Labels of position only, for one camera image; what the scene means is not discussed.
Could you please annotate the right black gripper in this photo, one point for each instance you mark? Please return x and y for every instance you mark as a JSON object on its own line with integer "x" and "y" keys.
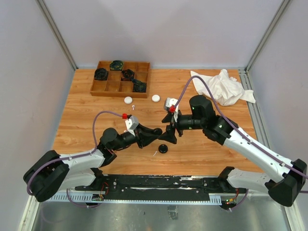
{"x": 169, "y": 118}

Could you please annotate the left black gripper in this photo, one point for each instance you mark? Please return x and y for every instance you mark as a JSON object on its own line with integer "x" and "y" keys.
{"x": 145, "y": 135}

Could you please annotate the black earbud charging case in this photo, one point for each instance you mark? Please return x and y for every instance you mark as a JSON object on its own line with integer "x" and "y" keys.
{"x": 163, "y": 148}

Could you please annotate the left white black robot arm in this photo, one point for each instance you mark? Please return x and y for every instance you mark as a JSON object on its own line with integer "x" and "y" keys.
{"x": 54, "y": 172}

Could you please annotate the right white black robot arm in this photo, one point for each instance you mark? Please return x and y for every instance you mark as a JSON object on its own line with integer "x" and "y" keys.
{"x": 282, "y": 179}

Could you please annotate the white round case right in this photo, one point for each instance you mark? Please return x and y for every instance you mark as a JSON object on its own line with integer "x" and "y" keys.
{"x": 156, "y": 98}

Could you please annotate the white round case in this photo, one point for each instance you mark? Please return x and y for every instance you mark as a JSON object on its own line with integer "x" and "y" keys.
{"x": 128, "y": 100}
{"x": 156, "y": 98}

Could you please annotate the white round case left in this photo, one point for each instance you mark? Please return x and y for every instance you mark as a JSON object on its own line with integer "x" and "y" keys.
{"x": 128, "y": 100}

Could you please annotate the dark rolled fabric bottom right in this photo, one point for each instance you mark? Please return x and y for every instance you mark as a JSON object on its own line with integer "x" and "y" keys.
{"x": 139, "y": 86}

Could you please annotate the dark rolled fabric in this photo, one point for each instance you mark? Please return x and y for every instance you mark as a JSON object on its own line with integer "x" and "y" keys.
{"x": 127, "y": 75}
{"x": 101, "y": 74}
{"x": 139, "y": 86}
{"x": 116, "y": 65}

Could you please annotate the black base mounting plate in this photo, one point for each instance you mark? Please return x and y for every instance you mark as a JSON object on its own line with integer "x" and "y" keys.
{"x": 113, "y": 183}

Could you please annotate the wooden compartment tray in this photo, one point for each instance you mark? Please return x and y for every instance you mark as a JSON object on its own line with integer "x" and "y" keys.
{"x": 115, "y": 87}

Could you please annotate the dark rolled fabric middle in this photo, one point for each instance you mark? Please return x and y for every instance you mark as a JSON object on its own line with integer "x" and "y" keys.
{"x": 127, "y": 75}

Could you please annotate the white crumpled cloth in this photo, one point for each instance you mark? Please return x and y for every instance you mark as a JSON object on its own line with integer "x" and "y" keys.
{"x": 226, "y": 90}

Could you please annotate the dark rolled fabric top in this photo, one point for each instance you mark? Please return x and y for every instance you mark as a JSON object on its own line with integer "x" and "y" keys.
{"x": 116, "y": 65}

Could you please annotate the dark rolled fabric far left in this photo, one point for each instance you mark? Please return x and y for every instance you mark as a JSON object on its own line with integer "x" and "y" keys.
{"x": 101, "y": 74}

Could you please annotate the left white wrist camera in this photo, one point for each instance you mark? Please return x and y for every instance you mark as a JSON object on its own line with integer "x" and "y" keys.
{"x": 131, "y": 123}

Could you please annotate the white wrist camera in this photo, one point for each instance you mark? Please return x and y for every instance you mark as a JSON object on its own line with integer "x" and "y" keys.
{"x": 170, "y": 106}
{"x": 131, "y": 123}

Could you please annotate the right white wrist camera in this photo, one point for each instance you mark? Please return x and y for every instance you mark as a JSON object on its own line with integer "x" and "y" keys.
{"x": 170, "y": 106}

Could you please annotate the white slotted cable duct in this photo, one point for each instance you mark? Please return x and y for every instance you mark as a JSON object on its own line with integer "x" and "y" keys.
{"x": 125, "y": 196}

